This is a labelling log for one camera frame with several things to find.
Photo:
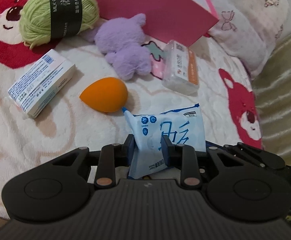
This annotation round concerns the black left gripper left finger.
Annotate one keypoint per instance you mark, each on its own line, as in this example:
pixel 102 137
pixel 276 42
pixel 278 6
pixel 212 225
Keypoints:
pixel 111 157

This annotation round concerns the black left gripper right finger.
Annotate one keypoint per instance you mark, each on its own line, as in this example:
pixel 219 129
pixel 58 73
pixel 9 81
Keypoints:
pixel 184 158

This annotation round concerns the light blue wipes packet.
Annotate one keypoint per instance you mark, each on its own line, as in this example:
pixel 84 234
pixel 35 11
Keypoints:
pixel 181 126

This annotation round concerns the white blue printed box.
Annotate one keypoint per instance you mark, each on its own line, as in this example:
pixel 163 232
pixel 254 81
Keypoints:
pixel 35 89

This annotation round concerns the green yarn ball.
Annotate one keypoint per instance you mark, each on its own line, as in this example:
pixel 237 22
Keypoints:
pixel 44 21

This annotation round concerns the orange makeup sponge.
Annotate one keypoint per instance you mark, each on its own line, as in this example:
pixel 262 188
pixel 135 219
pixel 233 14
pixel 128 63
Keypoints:
pixel 106 95

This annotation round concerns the clear box orange label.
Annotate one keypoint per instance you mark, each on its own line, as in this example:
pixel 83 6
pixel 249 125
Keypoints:
pixel 180 72

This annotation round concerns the white bear print blanket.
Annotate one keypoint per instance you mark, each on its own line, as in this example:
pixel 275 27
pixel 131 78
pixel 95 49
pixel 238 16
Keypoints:
pixel 67 123

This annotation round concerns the purple plush toy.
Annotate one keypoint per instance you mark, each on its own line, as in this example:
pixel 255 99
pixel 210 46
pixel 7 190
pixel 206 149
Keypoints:
pixel 121 41

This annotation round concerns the olive striped bedding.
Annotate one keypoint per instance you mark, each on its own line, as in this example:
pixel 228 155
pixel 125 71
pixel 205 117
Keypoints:
pixel 272 89

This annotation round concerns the pink paper box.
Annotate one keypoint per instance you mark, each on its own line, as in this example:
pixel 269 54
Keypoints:
pixel 184 21

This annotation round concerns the pink checkered white quilt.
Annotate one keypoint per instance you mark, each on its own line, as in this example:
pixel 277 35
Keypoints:
pixel 249 29

